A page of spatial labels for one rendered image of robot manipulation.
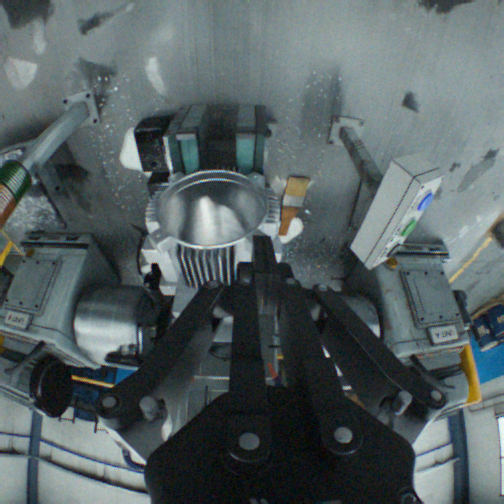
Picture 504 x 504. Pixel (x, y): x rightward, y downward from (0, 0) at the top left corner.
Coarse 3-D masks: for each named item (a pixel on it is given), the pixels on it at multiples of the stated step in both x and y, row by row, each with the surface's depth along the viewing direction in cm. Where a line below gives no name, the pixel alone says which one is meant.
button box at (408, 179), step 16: (400, 160) 26; (416, 160) 27; (384, 176) 28; (400, 176) 26; (416, 176) 24; (432, 176) 25; (384, 192) 29; (400, 192) 27; (416, 192) 25; (432, 192) 27; (384, 208) 30; (400, 208) 28; (416, 208) 28; (368, 224) 34; (384, 224) 31; (400, 224) 29; (368, 240) 35; (384, 240) 32; (400, 240) 35; (368, 256) 36; (384, 256) 35
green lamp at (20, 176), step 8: (0, 168) 24; (8, 168) 24; (16, 168) 25; (0, 176) 23; (8, 176) 24; (16, 176) 25; (24, 176) 27; (8, 184) 24; (16, 184) 25; (24, 184) 27; (16, 192) 26; (24, 192) 28; (16, 200) 26
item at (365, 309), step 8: (344, 296) 67; (352, 296) 67; (360, 296) 67; (352, 304) 64; (360, 304) 64; (368, 304) 66; (360, 312) 62; (368, 312) 62; (376, 312) 63; (368, 320) 61; (376, 320) 62; (376, 328) 61; (336, 368) 61
